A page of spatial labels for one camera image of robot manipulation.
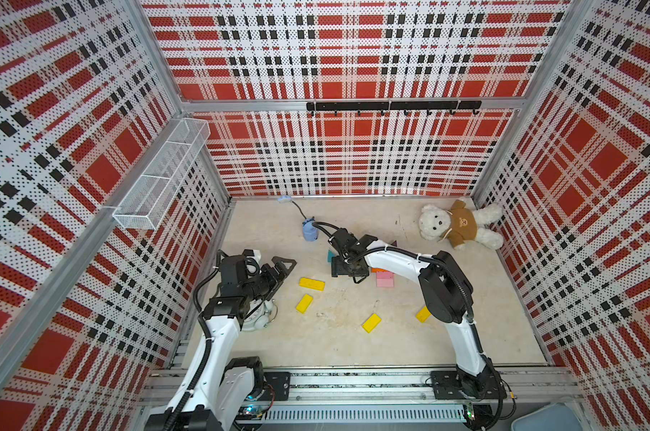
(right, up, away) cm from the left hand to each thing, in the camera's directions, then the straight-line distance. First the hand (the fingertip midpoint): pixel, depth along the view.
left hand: (293, 270), depth 80 cm
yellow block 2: (+2, -13, +10) cm, 17 cm away
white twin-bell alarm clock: (-11, -16, +2) cm, 19 cm away
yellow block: (+3, -7, +13) cm, 15 cm away
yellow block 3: (+24, -18, +6) cm, 31 cm away
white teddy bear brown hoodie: (+61, +14, +21) cm, 66 cm away
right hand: (+17, -3, +14) cm, 22 cm away
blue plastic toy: (+3, +11, +21) cm, 24 cm away
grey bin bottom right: (+70, -36, -12) cm, 79 cm away
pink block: (+30, -7, +14) cm, 34 cm away
